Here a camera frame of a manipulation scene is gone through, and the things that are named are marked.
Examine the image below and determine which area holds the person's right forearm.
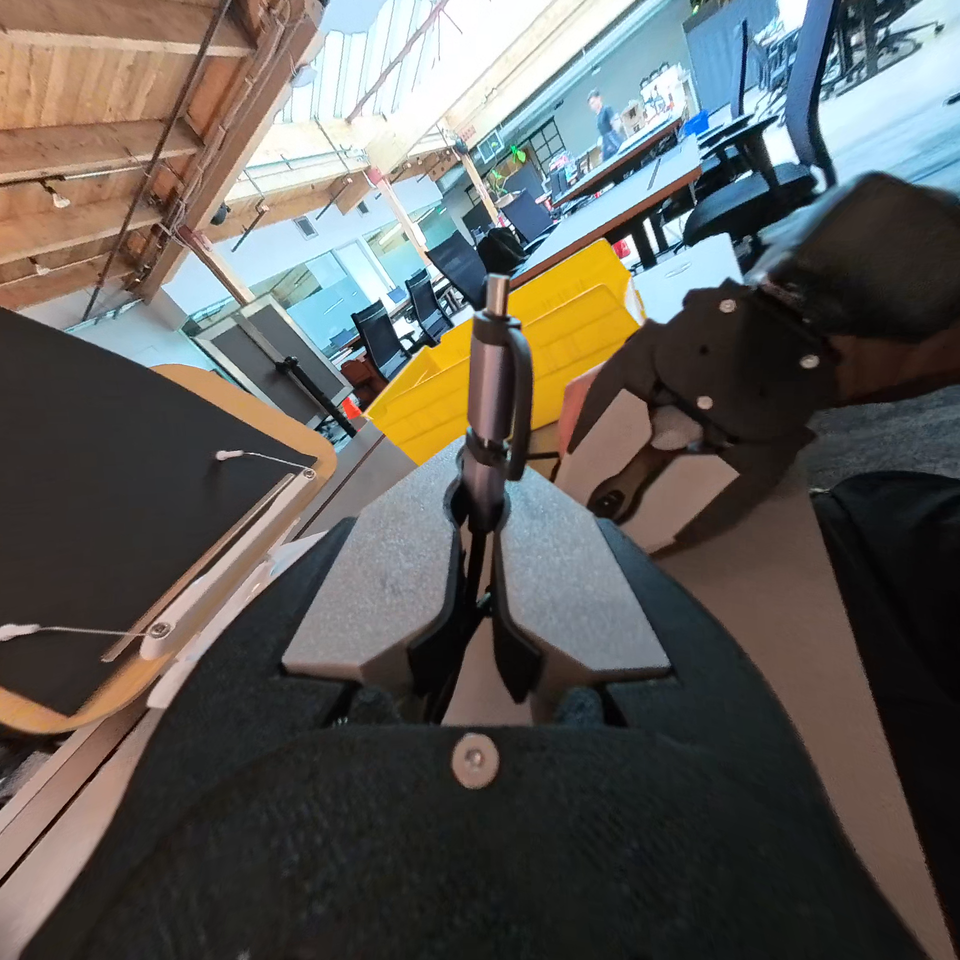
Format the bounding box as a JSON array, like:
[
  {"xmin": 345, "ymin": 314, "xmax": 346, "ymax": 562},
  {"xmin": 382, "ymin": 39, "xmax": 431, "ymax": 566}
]
[{"xmin": 828, "ymin": 326, "xmax": 960, "ymax": 410}]

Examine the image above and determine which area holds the black cloth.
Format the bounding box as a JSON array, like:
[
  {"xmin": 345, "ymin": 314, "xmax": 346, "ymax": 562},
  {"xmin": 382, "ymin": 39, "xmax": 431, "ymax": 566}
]
[{"xmin": 812, "ymin": 471, "xmax": 960, "ymax": 912}]

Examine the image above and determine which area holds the grey usb-c cable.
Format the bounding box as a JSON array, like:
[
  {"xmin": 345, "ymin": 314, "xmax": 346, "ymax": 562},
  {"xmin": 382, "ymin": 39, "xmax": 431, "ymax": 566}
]
[{"xmin": 427, "ymin": 273, "xmax": 535, "ymax": 725}]

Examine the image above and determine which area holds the person's right hand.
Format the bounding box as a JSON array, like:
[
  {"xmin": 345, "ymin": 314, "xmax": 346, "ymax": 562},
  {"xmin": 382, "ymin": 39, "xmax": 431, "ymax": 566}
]
[{"xmin": 558, "ymin": 363, "xmax": 603, "ymax": 453}]

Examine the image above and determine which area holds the black backpack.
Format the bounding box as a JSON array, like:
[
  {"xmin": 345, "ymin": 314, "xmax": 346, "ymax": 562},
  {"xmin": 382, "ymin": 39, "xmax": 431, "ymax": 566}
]
[{"xmin": 477, "ymin": 227, "xmax": 528, "ymax": 276}]

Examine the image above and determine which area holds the long office table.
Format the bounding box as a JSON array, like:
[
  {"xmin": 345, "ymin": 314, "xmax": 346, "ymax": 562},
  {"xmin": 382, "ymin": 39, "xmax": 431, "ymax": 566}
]
[{"xmin": 525, "ymin": 135, "xmax": 704, "ymax": 273}]

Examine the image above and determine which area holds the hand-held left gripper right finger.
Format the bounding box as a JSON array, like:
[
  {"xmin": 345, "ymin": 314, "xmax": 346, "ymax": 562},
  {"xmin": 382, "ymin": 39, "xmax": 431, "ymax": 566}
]
[{"xmin": 489, "ymin": 466, "xmax": 674, "ymax": 704}]

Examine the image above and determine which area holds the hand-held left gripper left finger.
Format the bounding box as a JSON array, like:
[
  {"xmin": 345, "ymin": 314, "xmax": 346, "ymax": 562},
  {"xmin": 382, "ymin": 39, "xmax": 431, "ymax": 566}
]
[{"xmin": 282, "ymin": 438, "xmax": 466, "ymax": 700}]

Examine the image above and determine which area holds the tall black office chair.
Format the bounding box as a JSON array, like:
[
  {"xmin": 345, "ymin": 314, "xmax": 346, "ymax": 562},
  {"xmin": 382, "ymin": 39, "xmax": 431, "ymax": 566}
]
[{"xmin": 681, "ymin": 0, "xmax": 840, "ymax": 252}]

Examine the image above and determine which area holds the grey partition panel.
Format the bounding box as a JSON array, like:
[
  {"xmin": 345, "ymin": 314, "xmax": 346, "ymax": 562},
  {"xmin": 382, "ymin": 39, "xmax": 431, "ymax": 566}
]
[{"xmin": 192, "ymin": 294, "xmax": 355, "ymax": 438}]

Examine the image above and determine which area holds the yellow plastic bin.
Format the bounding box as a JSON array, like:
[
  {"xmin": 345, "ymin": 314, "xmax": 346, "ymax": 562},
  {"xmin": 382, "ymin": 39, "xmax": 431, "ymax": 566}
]
[{"xmin": 363, "ymin": 238, "xmax": 646, "ymax": 466}]

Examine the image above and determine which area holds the black mesh office chair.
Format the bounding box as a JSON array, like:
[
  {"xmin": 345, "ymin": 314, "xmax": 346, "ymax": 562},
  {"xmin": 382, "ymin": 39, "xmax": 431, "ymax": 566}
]
[
  {"xmin": 350, "ymin": 300, "xmax": 415, "ymax": 385},
  {"xmin": 405, "ymin": 271, "xmax": 453, "ymax": 348},
  {"xmin": 426, "ymin": 228, "xmax": 490, "ymax": 310}
]

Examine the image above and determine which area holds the black board with wooden rim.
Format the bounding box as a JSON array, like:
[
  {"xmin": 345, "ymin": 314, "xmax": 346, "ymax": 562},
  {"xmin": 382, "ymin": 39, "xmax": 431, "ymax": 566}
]
[{"xmin": 0, "ymin": 306, "xmax": 339, "ymax": 735}]

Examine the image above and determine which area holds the green potted plant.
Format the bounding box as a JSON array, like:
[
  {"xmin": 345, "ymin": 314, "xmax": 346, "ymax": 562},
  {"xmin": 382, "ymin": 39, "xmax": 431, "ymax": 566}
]
[{"xmin": 486, "ymin": 144, "xmax": 531, "ymax": 207}]

